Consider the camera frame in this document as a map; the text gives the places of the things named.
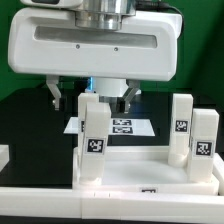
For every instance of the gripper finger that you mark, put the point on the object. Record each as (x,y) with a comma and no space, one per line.
(52,84)
(124,101)

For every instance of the white front wall fence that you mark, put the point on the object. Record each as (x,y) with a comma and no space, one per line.
(64,203)

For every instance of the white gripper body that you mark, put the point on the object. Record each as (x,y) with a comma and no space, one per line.
(47,42)

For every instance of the white marker sheet with tags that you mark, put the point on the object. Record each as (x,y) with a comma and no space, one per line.
(118,126)

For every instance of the white wall block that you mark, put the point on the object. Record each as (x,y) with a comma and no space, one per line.
(4,156)
(219,172)

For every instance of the white desk top tray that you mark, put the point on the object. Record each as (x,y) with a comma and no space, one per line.
(142,169)

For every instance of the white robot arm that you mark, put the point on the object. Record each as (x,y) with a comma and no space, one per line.
(103,14)

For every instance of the white left wall block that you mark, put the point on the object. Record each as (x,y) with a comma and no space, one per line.
(4,156)

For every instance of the white right wall block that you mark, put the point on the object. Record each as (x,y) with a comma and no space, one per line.
(219,172)

